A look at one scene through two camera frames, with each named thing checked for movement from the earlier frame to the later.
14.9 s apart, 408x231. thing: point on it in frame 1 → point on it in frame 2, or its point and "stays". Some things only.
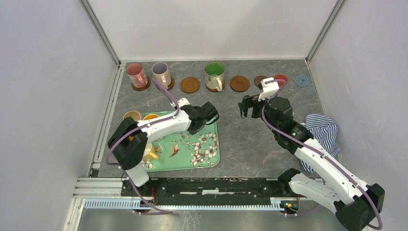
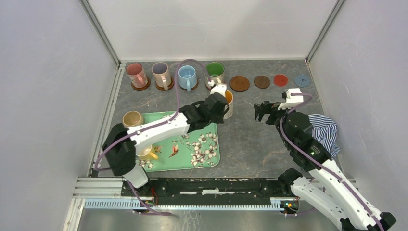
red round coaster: x=281 y=76 stays
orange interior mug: x=150 y=116 → x=229 y=100
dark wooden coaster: x=257 y=79 stays
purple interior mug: x=161 y=74 stays
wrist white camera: x=268 y=89 → x=292 y=101
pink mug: x=136 y=75 stays
